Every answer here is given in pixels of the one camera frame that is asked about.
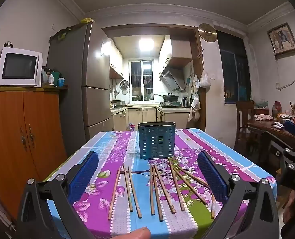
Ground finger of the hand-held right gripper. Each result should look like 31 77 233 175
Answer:
261 130 295 193
283 119 295 152

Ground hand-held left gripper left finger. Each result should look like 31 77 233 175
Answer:
16 151 99 239

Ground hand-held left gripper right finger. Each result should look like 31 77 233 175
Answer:
197 150 280 239

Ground bunch of wooden chopsticks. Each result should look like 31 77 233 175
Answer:
108 162 216 222

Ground blue metal utensil holder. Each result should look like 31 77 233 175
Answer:
138 121 176 160

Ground person's left hand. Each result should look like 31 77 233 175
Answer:
111 227 151 239

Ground floral striped tablecloth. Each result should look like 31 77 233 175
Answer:
41 128 277 239

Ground wooden dining table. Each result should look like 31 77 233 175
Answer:
247 116 295 152

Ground red jar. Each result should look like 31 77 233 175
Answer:
272 101 282 116

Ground wooden chair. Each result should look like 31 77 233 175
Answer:
236 101 255 150

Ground hanging cloth bag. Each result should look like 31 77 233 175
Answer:
187 93 201 122

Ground dark window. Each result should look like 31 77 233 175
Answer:
217 31 252 104

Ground orange wooden cabinet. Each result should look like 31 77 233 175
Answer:
0 86 68 219

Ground kitchen base cabinets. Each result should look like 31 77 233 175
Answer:
111 106 191 131

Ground black wok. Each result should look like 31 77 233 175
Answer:
154 93 180 101

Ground white plastic bag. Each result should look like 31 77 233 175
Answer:
199 70 211 89

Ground grey refrigerator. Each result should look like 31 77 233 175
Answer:
46 20 113 155

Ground metal range hood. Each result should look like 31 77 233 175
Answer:
159 67 186 92

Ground barred kitchen window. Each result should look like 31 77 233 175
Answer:
130 60 154 102

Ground white microwave oven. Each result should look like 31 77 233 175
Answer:
0 47 43 87

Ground kitchen ceiling light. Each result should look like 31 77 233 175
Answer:
139 38 155 51

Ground white wall cable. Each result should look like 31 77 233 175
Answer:
277 67 295 90

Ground elephant wall picture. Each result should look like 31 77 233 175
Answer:
267 23 295 59

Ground gold wall clock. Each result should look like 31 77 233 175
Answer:
198 23 218 42

